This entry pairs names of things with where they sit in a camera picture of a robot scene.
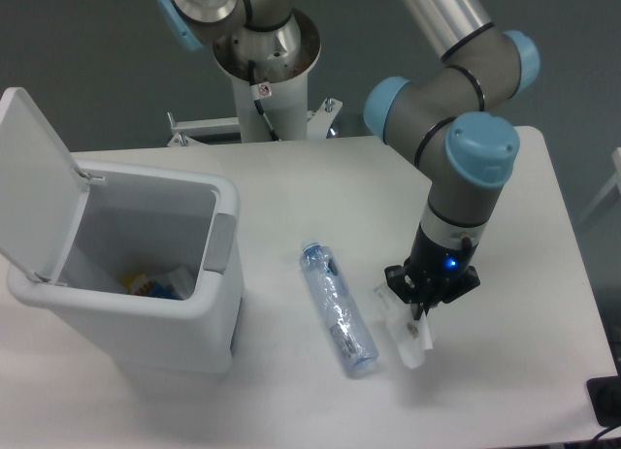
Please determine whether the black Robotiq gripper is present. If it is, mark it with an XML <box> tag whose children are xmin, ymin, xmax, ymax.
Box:
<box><xmin>384</xmin><ymin>226</ymin><xmax>480</xmax><ymax>320</ymax></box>

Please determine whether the clear plastic wrapper bag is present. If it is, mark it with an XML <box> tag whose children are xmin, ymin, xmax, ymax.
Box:
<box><xmin>374</xmin><ymin>282</ymin><xmax>435</xmax><ymax>369</ymax></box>

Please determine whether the crushed clear plastic bottle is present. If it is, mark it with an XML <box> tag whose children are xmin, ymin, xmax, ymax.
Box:
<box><xmin>299</xmin><ymin>239</ymin><xmax>379</xmax><ymax>378</ymax></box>

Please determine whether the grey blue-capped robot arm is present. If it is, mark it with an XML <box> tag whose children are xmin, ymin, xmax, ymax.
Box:
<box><xmin>156</xmin><ymin>0</ymin><xmax>540</xmax><ymax>319</ymax></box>

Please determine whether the white crumpled trash in can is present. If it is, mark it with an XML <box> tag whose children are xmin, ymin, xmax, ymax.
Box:
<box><xmin>160</xmin><ymin>266</ymin><xmax>195</xmax><ymax>301</ymax></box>

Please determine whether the white plastic trash can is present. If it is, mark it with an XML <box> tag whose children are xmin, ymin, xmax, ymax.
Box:
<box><xmin>6</xmin><ymin>160</ymin><xmax>244</xmax><ymax>373</ymax></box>

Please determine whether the yellow blue trash in can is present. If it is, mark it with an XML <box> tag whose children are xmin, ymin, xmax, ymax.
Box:
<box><xmin>120</xmin><ymin>273</ymin><xmax>181</xmax><ymax>301</ymax></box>

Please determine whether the white trash can lid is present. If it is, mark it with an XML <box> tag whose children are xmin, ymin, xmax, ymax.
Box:
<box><xmin>1</xmin><ymin>87</ymin><xmax>105</xmax><ymax>283</ymax></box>

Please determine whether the black device at table edge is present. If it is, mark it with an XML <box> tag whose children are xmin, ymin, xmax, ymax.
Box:
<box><xmin>586</xmin><ymin>376</ymin><xmax>620</xmax><ymax>427</ymax></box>

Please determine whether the white furniture leg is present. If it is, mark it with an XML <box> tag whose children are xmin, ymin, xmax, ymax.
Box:
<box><xmin>577</xmin><ymin>147</ymin><xmax>620</xmax><ymax>228</ymax></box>

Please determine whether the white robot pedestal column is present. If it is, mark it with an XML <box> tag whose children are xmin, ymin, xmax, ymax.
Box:
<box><xmin>213</xmin><ymin>9</ymin><xmax>321</xmax><ymax>143</ymax></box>

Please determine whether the black cable on pedestal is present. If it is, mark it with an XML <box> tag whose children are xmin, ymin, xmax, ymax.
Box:
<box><xmin>246</xmin><ymin>59</ymin><xmax>283</xmax><ymax>143</ymax></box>

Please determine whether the white pedestal base frame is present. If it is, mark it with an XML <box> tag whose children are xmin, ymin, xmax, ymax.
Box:
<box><xmin>167</xmin><ymin>97</ymin><xmax>343</xmax><ymax>147</ymax></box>

